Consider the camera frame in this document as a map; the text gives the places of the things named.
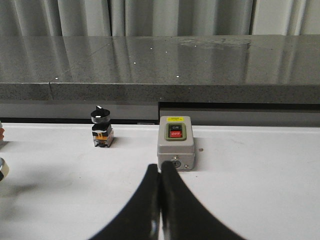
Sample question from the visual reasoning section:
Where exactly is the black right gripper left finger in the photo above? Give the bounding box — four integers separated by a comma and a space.
91, 164, 160, 240

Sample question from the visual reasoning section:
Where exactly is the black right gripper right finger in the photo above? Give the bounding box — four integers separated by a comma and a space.
161, 161, 243, 240

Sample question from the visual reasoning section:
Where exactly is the blue and cream desk bell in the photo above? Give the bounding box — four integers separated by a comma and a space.
0, 158, 10, 181

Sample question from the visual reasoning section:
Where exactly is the dark granite counter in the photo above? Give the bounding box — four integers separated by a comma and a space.
0, 35, 320, 127

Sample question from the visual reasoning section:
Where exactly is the grey curtain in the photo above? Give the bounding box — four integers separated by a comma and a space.
0, 0, 320, 37

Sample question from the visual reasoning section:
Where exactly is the grey on-off switch box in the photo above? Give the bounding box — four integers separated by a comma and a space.
157, 116, 196, 171

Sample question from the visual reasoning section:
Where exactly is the black rotary selector switch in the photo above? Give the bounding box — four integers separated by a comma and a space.
90, 105, 114, 148

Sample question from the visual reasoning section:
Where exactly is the green push button switch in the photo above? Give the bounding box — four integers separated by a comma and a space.
0, 122, 5, 144

